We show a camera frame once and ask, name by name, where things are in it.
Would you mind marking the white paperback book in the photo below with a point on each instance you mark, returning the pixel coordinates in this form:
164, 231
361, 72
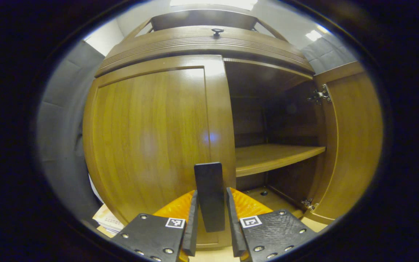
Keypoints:
109, 227

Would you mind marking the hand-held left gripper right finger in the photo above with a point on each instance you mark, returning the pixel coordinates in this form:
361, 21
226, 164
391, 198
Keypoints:
232, 225

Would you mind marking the large ceiling light panel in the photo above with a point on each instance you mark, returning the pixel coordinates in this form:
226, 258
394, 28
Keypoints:
213, 3

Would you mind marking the wooden drawer with black knob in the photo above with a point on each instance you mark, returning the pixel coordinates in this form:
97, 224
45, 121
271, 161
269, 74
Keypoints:
195, 45

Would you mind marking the small ceiling light panel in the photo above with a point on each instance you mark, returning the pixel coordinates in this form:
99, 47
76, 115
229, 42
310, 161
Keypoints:
314, 35

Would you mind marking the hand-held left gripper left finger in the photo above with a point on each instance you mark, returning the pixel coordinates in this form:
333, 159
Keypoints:
191, 225

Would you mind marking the wooden shoe cabinet door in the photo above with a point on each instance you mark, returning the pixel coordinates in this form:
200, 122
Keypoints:
147, 138
355, 145

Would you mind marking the wooden double-door shoe cabinet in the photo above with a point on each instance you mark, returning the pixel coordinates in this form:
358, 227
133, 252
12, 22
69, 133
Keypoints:
275, 156

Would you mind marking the beige cover book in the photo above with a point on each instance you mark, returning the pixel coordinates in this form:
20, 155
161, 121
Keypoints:
107, 215

